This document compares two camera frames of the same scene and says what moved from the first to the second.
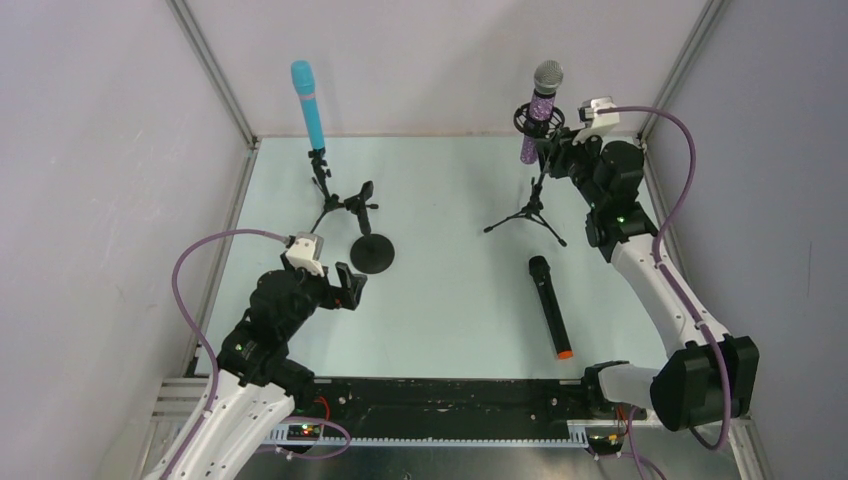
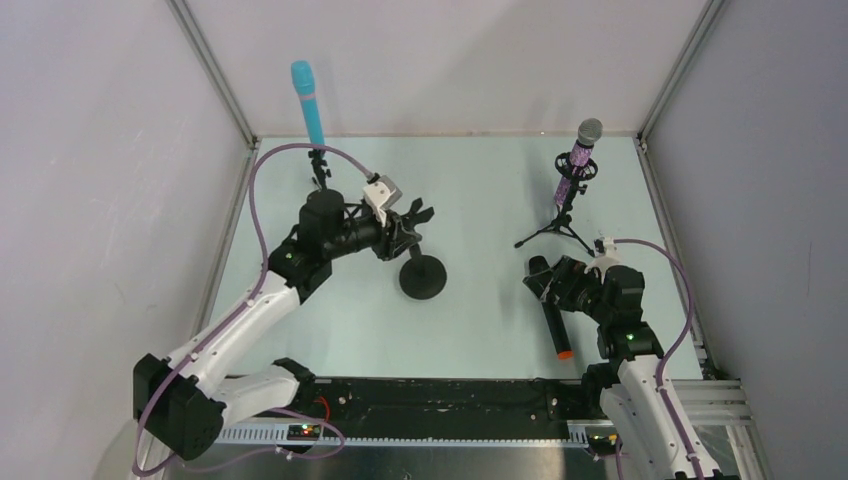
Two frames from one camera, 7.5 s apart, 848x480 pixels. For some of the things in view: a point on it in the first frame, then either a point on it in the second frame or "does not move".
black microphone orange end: x=541 y=269 does not move
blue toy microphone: x=303 y=82 does not move
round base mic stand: x=369 y=254 -> x=422 y=277
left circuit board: x=302 y=432 does not move
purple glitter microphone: x=548 y=76 -> x=589 y=132
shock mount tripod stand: x=540 y=136 -> x=585 y=171
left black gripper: x=340 y=288 -> x=395 y=232
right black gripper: x=556 y=145 -> x=558 y=281
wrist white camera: x=595 y=123 -> x=606 y=254
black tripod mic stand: x=331 y=201 does not move
